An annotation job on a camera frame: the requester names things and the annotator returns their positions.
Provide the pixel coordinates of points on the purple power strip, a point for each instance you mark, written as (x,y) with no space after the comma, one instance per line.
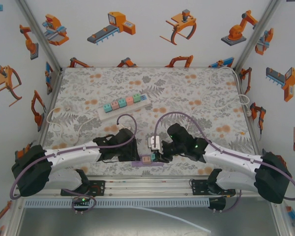
(137,164)

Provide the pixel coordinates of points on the white power strip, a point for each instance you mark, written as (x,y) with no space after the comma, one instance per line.
(127,109)

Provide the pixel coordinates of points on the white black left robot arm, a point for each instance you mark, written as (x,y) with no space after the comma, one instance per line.
(71,153)

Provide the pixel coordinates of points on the translucent white tube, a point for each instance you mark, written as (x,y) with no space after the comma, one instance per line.
(177,217)

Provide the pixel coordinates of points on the floral tablecloth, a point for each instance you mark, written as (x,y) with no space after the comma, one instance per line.
(162,81)

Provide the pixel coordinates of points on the grey metal panel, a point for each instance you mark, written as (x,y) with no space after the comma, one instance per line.
(113,223)

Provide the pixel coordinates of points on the aluminium front rail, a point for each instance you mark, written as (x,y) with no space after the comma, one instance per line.
(147,186)

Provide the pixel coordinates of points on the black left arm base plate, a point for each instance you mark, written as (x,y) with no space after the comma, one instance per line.
(98,188)

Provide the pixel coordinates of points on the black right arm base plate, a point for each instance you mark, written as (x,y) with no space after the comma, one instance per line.
(199,188)

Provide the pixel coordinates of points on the white round wall plug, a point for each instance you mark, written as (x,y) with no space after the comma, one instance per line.
(248,113)

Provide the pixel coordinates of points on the aluminium frame post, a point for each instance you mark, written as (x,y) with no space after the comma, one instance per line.
(37,32)
(258,32)

